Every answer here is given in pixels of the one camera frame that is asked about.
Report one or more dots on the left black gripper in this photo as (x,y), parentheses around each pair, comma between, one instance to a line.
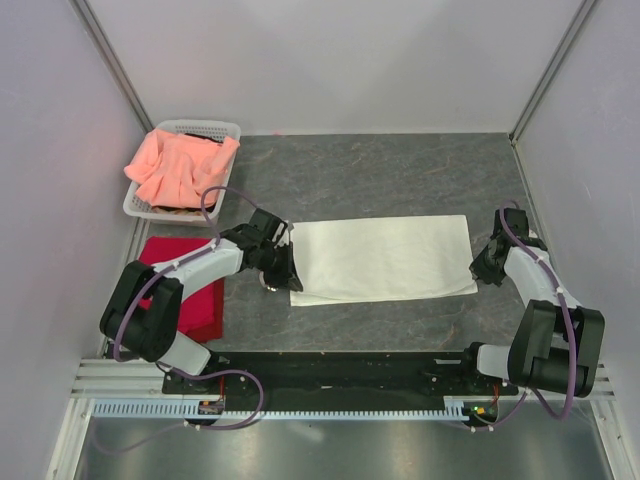
(287,275)

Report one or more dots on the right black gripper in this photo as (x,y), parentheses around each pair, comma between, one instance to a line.
(481,272)

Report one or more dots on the white cloth napkin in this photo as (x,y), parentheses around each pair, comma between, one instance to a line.
(382,259)

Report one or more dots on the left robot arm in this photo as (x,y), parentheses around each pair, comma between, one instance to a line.
(142,315)

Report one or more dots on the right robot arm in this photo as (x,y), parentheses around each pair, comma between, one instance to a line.
(556,347)

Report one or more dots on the red folded cloth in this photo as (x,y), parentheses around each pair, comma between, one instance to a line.
(201,315)

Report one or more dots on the salmon pink cloth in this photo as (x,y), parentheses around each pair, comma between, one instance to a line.
(174,169)

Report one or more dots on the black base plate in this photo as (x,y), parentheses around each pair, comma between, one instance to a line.
(428,374)

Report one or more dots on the slotted cable duct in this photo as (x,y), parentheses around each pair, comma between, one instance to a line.
(453,410)

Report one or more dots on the right aluminium frame post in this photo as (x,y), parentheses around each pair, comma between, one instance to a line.
(564,47)

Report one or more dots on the aluminium frame post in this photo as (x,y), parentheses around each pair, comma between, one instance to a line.
(106,51)
(564,47)

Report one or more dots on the left aluminium frame post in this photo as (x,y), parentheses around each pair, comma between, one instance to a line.
(106,51)

